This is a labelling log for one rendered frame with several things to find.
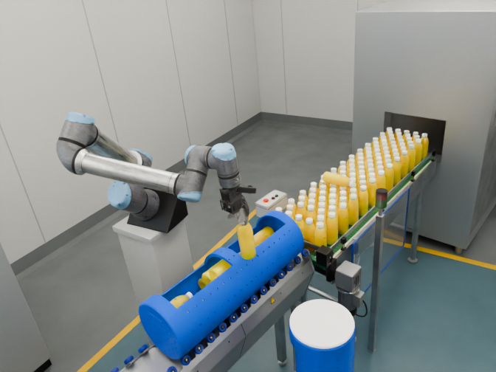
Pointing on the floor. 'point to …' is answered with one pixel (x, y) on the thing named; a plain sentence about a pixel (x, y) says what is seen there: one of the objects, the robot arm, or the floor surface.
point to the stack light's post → (376, 281)
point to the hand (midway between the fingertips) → (242, 220)
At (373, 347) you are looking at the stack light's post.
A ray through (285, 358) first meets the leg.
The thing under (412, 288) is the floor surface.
